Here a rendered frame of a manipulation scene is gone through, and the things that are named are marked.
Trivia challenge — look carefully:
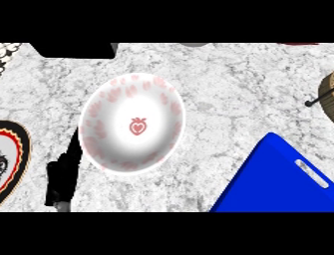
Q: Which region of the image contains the grey round object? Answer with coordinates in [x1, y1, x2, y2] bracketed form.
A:
[177, 42, 210, 48]

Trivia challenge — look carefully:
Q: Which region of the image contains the blue tray with handle slot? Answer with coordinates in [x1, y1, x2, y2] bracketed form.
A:
[208, 131, 334, 213]

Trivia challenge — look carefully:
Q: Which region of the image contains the white bowl with pink hearts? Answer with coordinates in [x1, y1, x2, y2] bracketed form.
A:
[76, 72, 186, 176]

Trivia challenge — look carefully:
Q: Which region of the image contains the dark red object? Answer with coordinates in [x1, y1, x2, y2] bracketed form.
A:
[278, 42, 320, 47]

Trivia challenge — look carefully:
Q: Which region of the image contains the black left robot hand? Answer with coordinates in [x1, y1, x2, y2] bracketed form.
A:
[42, 127, 85, 207]

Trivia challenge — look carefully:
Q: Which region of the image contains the black appliance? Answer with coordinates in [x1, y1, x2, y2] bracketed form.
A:
[29, 42, 119, 61]

